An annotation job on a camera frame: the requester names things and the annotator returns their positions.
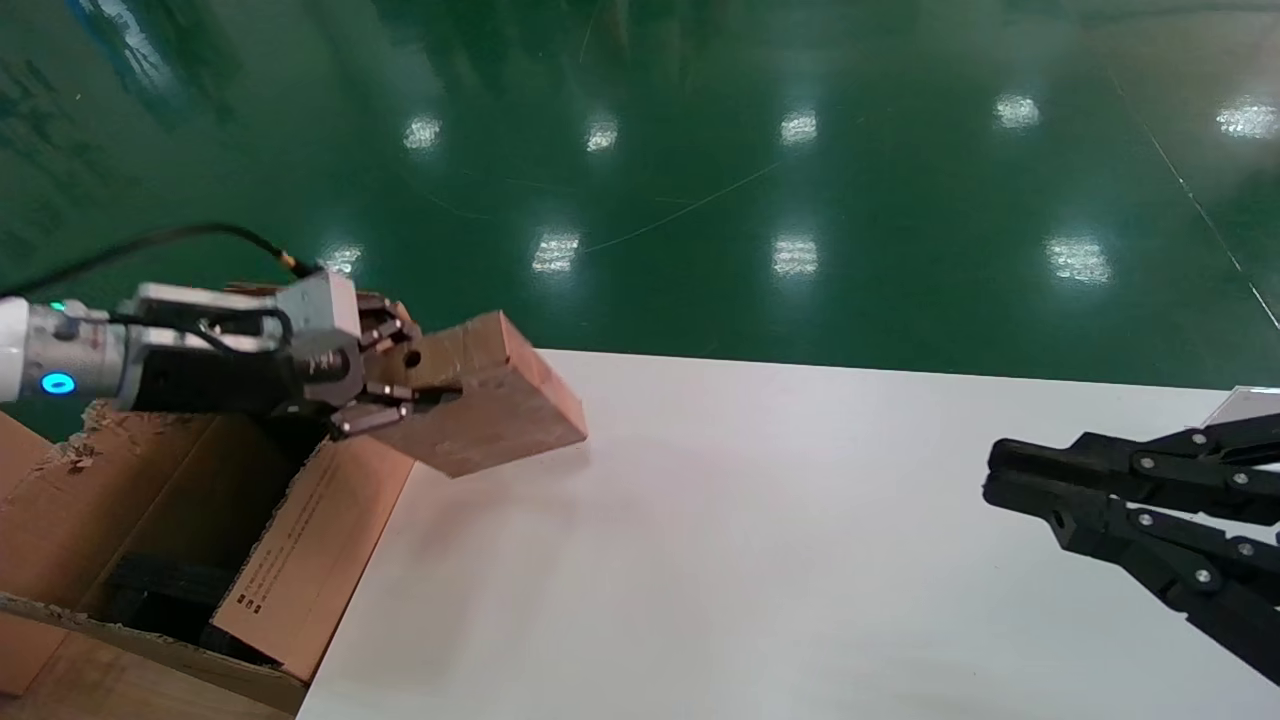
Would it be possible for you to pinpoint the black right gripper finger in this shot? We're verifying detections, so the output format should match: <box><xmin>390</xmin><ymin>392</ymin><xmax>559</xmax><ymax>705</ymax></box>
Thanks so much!
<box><xmin>988</xmin><ymin>412</ymin><xmax>1280</xmax><ymax>523</ymax></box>
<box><xmin>983</xmin><ymin>475</ymin><xmax>1280</xmax><ymax>687</ymax></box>

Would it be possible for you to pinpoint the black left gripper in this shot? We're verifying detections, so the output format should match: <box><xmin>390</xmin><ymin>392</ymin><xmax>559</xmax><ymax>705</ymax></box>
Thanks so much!
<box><xmin>130</xmin><ymin>293</ymin><xmax>463</xmax><ymax>439</ymax></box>

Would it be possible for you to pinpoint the small brown cardboard box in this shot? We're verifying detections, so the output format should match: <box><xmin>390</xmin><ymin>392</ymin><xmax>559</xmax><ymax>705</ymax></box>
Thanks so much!
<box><xmin>365</xmin><ymin>310</ymin><xmax>589</xmax><ymax>479</ymax></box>

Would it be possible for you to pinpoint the big open cardboard box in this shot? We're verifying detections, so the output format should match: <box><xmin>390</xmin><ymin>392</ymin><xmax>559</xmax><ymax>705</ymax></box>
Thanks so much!
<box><xmin>0</xmin><ymin>400</ymin><xmax>417</xmax><ymax>720</ymax></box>

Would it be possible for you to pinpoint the white paper card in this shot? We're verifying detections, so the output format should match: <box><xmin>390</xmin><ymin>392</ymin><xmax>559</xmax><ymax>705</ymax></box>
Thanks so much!
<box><xmin>1203</xmin><ymin>385</ymin><xmax>1280</xmax><ymax>431</ymax></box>

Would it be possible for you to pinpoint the black foam block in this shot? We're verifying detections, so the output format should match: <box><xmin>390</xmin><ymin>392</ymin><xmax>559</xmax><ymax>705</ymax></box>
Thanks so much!
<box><xmin>105</xmin><ymin>550</ymin><xmax>283</xmax><ymax>663</ymax></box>

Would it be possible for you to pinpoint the gray wrist camera with bracket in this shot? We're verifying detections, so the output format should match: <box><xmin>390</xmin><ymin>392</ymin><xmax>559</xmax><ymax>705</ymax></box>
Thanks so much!
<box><xmin>132</xmin><ymin>268</ymin><xmax>363</xmax><ymax>353</ymax></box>

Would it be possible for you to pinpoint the short looped black cable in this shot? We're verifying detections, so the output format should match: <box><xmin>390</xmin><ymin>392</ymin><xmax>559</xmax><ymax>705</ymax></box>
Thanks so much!
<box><xmin>108</xmin><ymin>305</ymin><xmax>297</xmax><ymax>353</ymax></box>

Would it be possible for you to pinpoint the long black cable yellow tag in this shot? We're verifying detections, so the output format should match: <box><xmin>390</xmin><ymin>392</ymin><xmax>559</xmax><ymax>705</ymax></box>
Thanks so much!
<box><xmin>0</xmin><ymin>222</ymin><xmax>323</xmax><ymax>301</ymax></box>

